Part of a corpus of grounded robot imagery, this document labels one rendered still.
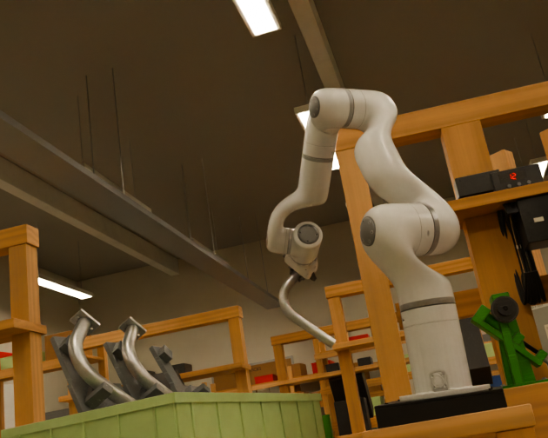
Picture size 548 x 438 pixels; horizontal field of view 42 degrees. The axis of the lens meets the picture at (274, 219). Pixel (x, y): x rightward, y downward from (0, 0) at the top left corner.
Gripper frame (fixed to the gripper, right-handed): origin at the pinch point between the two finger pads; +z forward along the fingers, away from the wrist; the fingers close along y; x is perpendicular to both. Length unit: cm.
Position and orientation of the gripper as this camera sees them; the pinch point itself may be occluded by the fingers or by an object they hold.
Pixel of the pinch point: (297, 272)
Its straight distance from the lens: 230.8
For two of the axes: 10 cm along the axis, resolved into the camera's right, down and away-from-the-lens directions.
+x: -6.4, 6.8, -3.6
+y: -7.7, -6.0, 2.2
